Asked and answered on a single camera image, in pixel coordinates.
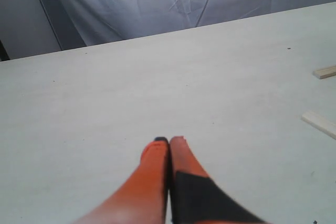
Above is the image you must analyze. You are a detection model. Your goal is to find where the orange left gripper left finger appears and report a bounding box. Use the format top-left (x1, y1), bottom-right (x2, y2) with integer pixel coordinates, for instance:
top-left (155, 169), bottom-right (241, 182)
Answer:
top-left (75, 137), bottom-right (169, 223)

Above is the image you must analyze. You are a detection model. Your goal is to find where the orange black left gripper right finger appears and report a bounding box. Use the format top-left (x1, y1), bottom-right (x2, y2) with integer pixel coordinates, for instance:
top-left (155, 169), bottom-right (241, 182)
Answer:
top-left (170, 136), bottom-right (265, 223)

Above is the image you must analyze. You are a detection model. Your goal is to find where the white backdrop cloth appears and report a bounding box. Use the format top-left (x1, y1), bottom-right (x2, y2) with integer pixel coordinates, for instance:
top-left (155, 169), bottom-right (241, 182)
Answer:
top-left (1, 0), bottom-right (335, 59)

